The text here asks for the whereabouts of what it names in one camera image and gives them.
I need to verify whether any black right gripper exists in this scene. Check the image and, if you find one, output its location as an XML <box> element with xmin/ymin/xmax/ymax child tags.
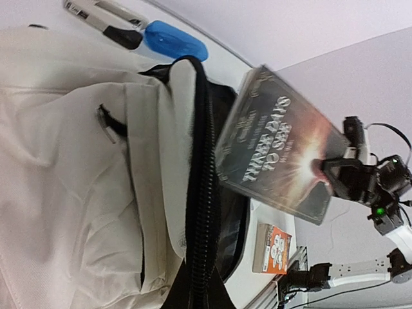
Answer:
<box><xmin>321</xmin><ymin>155</ymin><xmax>411</xmax><ymax>222</ymax></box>

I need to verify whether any Three Days To See book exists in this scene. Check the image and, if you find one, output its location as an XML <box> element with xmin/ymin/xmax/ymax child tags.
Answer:
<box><xmin>216</xmin><ymin>66</ymin><xmax>349</xmax><ymax>225</ymax></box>

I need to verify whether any orange comic book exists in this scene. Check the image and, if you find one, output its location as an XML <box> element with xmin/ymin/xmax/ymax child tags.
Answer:
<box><xmin>252</xmin><ymin>223</ymin><xmax>292</xmax><ymax>275</ymax></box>

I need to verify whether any cream white backpack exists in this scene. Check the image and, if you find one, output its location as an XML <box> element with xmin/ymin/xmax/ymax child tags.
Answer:
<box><xmin>1</xmin><ymin>26</ymin><xmax>248</xmax><ymax>308</ymax></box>

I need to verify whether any blue pencil case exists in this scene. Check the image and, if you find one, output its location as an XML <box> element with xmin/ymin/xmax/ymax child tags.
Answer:
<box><xmin>144</xmin><ymin>21</ymin><xmax>209</xmax><ymax>62</ymax></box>

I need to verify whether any silver stapler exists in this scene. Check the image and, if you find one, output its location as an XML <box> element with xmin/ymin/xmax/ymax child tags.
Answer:
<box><xmin>62</xmin><ymin>0</ymin><xmax>149</xmax><ymax>50</ymax></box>

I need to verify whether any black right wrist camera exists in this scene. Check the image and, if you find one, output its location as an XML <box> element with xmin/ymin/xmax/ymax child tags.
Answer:
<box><xmin>341</xmin><ymin>115</ymin><xmax>412</xmax><ymax>162</ymax></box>

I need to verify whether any aluminium front rail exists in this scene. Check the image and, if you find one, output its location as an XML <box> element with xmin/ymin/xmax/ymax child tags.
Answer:
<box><xmin>245</xmin><ymin>247</ymin><xmax>308</xmax><ymax>309</ymax></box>

